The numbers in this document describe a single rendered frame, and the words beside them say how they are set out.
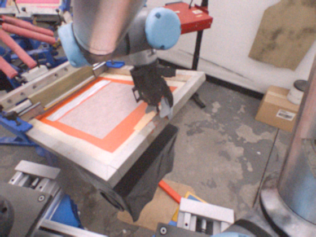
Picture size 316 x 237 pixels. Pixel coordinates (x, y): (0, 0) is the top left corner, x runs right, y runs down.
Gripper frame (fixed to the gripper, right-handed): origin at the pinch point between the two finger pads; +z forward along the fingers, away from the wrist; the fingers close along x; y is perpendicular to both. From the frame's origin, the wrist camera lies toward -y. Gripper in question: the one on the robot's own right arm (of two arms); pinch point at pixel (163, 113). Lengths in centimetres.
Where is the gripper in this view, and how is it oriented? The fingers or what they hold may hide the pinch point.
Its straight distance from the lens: 67.9
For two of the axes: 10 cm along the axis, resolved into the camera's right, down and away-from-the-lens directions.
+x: 8.0, 2.0, -5.7
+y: -5.6, 6.0, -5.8
